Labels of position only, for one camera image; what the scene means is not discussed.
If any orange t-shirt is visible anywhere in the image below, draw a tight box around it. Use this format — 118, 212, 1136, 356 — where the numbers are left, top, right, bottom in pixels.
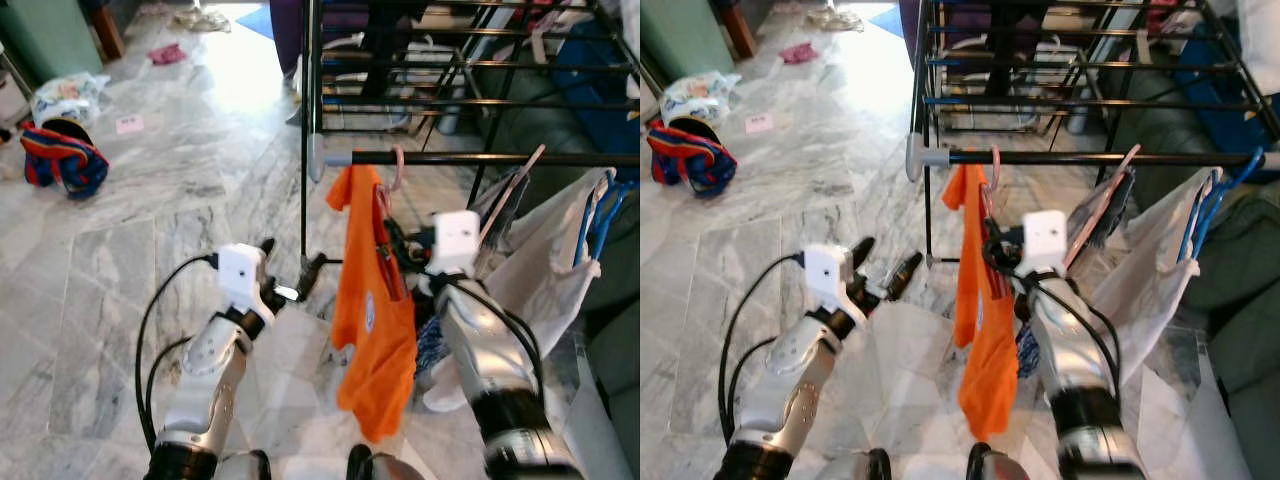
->
943, 163, 1021, 443
327, 165, 419, 443

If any blue plastic hanger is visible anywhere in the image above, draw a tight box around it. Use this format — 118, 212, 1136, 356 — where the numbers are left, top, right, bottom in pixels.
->
573, 170, 633, 271
1175, 148, 1266, 266

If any white shirt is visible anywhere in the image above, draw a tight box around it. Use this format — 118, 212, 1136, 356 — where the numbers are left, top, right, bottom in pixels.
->
1085, 165, 1217, 387
422, 168, 603, 413

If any red and blue bag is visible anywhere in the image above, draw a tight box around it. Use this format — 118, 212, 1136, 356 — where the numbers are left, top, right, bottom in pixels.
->
647, 122, 739, 199
20, 120, 110, 201

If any grey right robot leg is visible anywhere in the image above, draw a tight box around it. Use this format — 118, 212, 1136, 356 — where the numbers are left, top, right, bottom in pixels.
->
346, 444, 426, 480
965, 442, 1033, 480

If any dark purple hanging cloth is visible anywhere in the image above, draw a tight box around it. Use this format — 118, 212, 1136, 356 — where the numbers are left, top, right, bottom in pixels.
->
898, 0, 1051, 61
270, 0, 401, 63

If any dark green sofa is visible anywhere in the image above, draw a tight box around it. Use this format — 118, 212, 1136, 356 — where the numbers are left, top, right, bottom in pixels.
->
1100, 60, 1280, 480
480, 60, 641, 480

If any white printed plastic bag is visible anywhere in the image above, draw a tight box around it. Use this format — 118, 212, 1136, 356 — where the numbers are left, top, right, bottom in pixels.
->
30, 72, 112, 129
660, 72, 744, 129

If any blue floor mat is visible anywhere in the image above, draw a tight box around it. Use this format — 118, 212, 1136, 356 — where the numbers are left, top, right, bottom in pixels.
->
235, 5, 277, 41
868, 5, 907, 39

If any beige crumpled cloth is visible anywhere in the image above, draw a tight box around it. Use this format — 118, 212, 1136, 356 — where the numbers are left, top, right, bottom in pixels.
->
805, 5, 866, 33
172, 5, 232, 33

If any shiny blue bag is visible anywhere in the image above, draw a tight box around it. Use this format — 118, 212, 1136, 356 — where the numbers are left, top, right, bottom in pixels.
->
1175, 20, 1280, 153
553, 20, 641, 153

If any green cabinet panel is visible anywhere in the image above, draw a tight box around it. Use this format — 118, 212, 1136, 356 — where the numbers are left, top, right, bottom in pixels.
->
640, 0, 721, 81
0, 0, 101, 83

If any white pillow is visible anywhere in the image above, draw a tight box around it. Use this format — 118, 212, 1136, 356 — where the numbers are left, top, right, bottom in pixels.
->
616, 0, 641, 61
1237, 0, 1280, 71

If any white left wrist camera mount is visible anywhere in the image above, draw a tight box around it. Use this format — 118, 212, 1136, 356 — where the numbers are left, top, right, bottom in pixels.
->
803, 243, 857, 321
218, 244, 271, 321

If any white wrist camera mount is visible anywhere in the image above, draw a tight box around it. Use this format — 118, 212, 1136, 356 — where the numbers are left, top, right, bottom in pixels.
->
803, 243, 857, 321
218, 244, 271, 321
432, 210, 483, 277
1020, 210, 1069, 277

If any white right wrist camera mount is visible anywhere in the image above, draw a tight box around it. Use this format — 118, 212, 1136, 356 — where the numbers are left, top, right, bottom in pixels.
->
432, 210, 483, 277
1020, 210, 1069, 277

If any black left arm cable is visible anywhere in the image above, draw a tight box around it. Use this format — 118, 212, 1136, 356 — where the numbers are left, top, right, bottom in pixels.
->
732, 335, 778, 433
146, 335, 193, 441
134, 254, 218, 451
717, 254, 806, 448

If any brown wooden post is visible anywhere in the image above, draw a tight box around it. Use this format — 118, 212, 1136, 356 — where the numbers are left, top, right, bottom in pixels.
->
85, 0, 127, 61
712, 0, 759, 59

